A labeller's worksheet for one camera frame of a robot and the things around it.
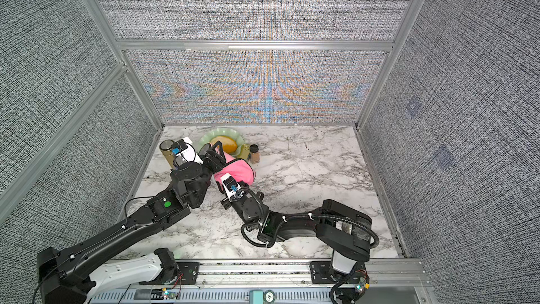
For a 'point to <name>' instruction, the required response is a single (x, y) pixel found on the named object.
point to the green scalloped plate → (207, 138)
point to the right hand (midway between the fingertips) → (222, 172)
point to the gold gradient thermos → (166, 149)
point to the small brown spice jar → (254, 153)
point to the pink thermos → (206, 148)
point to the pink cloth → (239, 169)
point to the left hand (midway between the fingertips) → (221, 144)
